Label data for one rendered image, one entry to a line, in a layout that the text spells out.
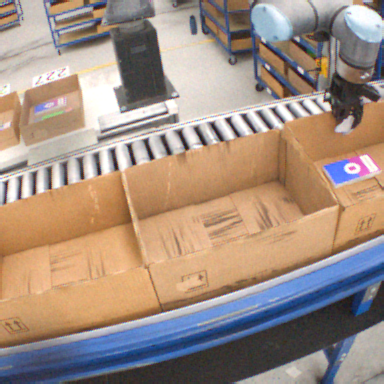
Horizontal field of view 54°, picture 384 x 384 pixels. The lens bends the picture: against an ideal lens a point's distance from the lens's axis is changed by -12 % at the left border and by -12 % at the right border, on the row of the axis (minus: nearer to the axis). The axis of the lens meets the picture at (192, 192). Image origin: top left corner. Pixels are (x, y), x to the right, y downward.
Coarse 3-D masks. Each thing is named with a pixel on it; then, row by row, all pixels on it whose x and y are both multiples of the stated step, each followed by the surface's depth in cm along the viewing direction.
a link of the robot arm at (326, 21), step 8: (312, 0) 80; (320, 0) 80; (328, 0) 81; (336, 0) 80; (320, 8) 80; (328, 8) 80; (336, 8) 79; (344, 8) 78; (320, 16) 80; (328, 16) 80; (336, 16) 79; (320, 24) 82; (328, 24) 81; (328, 32) 84
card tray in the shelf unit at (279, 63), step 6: (264, 48) 284; (264, 54) 288; (270, 54) 277; (270, 60) 282; (276, 60) 271; (282, 60) 285; (276, 66) 275; (282, 66) 265; (288, 66) 264; (282, 72) 269
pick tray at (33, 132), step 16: (64, 80) 189; (32, 96) 189; (48, 96) 192; (64, 96) 192; (80, 96) 177; (32, 112) 185; (48, 112) 182; (64, 112) 160; (80, 112) 163; (32, 128) 160; (48, 128) 163; (64, 128) 165; (80, 128) 168; (32, 144) 165
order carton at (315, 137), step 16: (368, 112) 102; (288, 128) 95; (304, 128) 100; (320, 128) 102; (368, 128) 107; (304, 144) 104; (320, 144) 106; (336, 144) 108; (352, 144) 110; (368, 144) 112; (320, 160) 110; (336, 160) 110; (320, 176) 85; (336, 192) 101; (352, 192) 101; (368, 192) 101; (352, 208) 78; (368, 208) 80; (352, 224) 83; (368, 224) 85; (336, 240) 85; (352, 240) 88; (368, 240) 91
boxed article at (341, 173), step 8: (344, 160) 107; (352, 160) 107; (360, 160) 106; (368, 160) 106; (328, 168) 106; (336, 168) 105; (344, 168) 105; (352, 168) 105; (360, 168) 104; (368, 168) 104; (376, 168) 104; (328, 176) 105; (336, 176) 103; (344, 176) 103; (352, 176) 103; (360, 176) 102; (368, 176) 103; (336, 184) 102; (344, 184) 102
